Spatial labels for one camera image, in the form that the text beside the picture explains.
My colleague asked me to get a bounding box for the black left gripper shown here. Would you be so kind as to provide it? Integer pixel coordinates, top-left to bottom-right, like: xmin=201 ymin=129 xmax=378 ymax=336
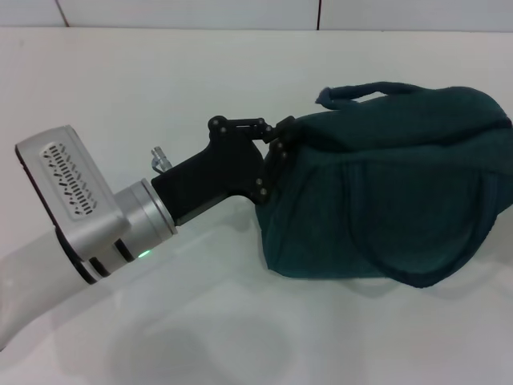
xmin=151 ymin=115 xmax=297 ymax=228

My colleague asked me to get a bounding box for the dark teal insulated bag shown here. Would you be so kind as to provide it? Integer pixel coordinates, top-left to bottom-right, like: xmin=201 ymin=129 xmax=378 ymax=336
xmin=254 ymin=81 xmax=513 ymax=290

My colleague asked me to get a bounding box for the white partition panel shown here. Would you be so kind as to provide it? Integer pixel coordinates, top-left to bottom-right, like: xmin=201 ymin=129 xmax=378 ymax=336
xmin=55 ymin=0 xmax=321 ymax=31
xmin=0 ymin=0 xmax=68 ymax=29
xmin=316 ymin=0 xmax=513 ymax=34

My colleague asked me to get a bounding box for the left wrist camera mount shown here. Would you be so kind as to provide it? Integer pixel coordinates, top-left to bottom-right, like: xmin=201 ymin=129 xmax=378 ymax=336
xmin=54 ymin=216 xmax=135 ymax=280

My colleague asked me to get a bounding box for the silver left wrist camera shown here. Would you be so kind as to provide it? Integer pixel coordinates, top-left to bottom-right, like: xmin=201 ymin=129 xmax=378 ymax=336
xmin=14 ymin=125 xmax=130 ymax=241

